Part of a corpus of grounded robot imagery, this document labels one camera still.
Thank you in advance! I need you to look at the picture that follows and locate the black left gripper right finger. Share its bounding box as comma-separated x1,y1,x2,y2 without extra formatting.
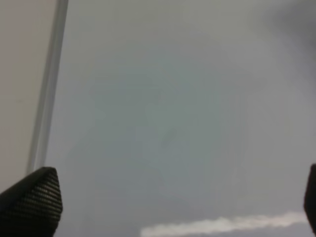
304,164,316,235

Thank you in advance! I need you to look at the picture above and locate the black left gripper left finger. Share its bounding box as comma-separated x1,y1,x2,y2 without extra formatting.
0,167,63,237

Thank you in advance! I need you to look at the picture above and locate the white framed whiteboard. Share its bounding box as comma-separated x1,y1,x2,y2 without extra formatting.
33,0,316,237

